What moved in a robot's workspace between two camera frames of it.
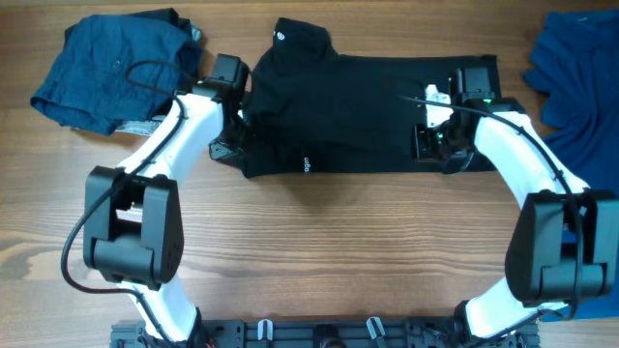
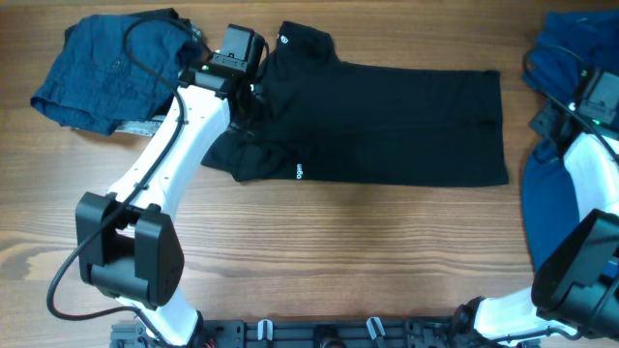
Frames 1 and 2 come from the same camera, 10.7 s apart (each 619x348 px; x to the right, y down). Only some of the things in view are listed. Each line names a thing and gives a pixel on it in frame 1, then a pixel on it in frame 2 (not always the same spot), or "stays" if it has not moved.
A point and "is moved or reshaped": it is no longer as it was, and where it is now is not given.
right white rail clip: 371,329 stays
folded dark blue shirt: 112,70 stays
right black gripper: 422,149 → 540,121
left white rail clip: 260,329 stays
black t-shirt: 313,111 is moved or reshaped
